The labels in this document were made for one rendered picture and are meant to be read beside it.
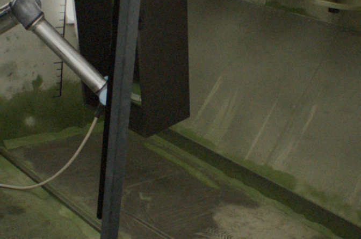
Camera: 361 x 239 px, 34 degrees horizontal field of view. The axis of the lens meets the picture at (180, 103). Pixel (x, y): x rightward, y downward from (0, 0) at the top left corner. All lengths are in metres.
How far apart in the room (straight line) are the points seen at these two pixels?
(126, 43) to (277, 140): 2.07
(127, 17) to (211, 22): 2.68
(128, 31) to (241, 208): 1.93
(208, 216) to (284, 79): 1.10
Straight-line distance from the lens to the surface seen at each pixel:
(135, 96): 3.39
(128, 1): 1.91
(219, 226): 3.40
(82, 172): 3.84
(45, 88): 4.20
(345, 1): 3.59
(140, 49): 3.11
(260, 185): 3.82
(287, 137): 3.82
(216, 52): 4.40
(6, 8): 2.99
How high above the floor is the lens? 1.74
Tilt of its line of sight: 19 degrees down
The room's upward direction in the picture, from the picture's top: 7 degrees clockwise
